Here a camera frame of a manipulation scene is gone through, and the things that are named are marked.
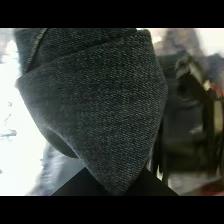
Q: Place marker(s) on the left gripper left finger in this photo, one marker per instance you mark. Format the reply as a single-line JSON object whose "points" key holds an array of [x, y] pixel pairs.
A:
{"points": [[80, 185]]}

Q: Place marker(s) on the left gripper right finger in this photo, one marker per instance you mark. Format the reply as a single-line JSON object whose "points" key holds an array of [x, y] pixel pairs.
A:
{"points": [[150, 186]]}

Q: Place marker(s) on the black garment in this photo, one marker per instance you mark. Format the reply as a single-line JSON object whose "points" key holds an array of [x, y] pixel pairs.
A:
{"points": [[100, 93]]}

